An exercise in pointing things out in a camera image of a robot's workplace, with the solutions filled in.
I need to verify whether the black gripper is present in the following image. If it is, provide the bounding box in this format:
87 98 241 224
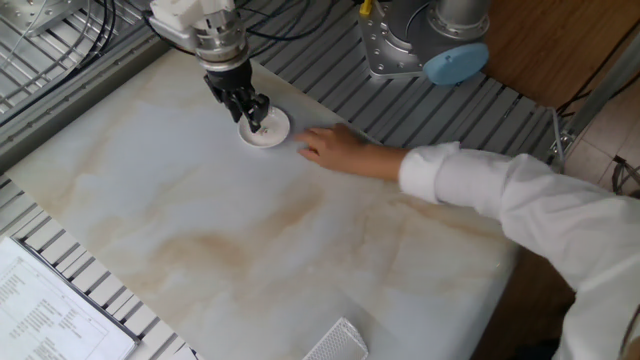
203 59 272 135

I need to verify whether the small white ceramic plate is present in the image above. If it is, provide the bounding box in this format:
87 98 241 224
237 105 292 150

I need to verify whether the silver robot base mounting plate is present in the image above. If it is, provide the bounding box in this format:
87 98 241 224
358 3 431 79

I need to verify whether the forearm in white sleeve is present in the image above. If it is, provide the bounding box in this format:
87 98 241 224
367 141 640 360

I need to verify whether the perforated aluminium plate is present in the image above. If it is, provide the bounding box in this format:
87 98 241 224
0 0 87 39

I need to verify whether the person right hand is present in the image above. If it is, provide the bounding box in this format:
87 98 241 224
293 122 374 174

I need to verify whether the white perforated metal basket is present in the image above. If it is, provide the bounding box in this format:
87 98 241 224
302 316 370 360

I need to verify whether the printed paper stack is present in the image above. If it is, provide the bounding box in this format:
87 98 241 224
0 235 142 360

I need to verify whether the aluminium frame post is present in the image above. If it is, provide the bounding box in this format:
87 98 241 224
547 30 640 159

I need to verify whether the black floor cable bundle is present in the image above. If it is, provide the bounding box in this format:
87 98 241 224
610 154 640 197

